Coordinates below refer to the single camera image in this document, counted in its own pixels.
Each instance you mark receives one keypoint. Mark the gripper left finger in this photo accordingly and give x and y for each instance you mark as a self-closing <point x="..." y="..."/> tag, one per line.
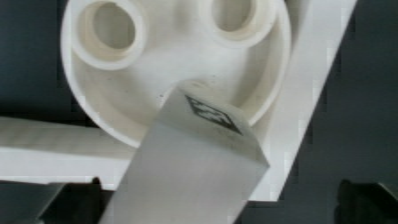
<point x="55" y="203"/>

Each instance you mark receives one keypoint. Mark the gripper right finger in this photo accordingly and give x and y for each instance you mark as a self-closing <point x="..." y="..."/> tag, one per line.
<point x="366" y="203"/>

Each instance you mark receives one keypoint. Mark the white stool leg with tag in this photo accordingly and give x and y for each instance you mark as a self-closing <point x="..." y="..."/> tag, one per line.
<point x="197" y="165"/>

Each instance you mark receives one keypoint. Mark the white round stool seat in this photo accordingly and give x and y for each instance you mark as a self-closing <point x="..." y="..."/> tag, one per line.
<point x="142" y="43"/>

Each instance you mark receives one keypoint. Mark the white U-shaped obstacle wall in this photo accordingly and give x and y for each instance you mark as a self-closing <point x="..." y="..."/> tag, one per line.
<point x="60" y="153"/>

